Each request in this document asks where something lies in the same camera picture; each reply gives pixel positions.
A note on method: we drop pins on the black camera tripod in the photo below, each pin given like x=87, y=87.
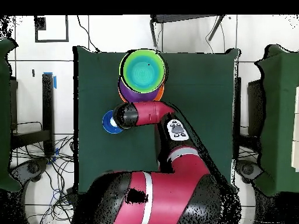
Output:
x=177, y=18

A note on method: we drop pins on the purple bowl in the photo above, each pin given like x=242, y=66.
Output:
x=130, y=94

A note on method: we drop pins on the white boxes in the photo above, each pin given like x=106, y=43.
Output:
x=296, y=128

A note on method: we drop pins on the light blue bowl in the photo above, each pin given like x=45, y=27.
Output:
x=143, y=72

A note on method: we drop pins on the dark green tablecloth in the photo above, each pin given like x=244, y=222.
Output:
x=198, y=116

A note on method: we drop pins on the light green bowl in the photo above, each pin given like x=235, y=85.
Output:
x=127, y=63

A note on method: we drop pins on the black square frame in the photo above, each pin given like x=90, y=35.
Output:
x=40, y=23

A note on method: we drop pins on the large orange bowl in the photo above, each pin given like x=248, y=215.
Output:
x=160, y=94

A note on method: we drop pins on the green cloth side table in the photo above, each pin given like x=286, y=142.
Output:
x=4, y=93
x=280, y=116

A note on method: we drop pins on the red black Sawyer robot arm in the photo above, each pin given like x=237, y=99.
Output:
x=175, y=186

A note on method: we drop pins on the dark blue bowl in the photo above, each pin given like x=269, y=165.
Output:
x=107, y=124

